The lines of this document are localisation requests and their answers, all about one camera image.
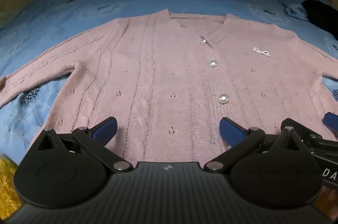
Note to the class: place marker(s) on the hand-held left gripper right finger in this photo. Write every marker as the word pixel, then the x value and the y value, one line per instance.
pixel 231 131

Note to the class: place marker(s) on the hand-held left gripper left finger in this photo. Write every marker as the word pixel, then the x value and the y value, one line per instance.
pixel 107 128

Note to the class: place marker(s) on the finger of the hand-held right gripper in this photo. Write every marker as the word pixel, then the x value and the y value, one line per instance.
pixel 331 120
pixel 303 130

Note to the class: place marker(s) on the pink knitted cardigan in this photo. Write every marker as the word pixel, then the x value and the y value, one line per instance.
pixel 158 68

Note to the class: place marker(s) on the black cloth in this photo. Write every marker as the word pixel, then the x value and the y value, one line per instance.
pixel 322 15

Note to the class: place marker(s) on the yellow fluffy mat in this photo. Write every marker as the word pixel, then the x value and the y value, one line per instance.
pixel 8 181

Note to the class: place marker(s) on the blue dandelion print bedsheet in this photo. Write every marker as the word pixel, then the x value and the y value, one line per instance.
pixel 66 15

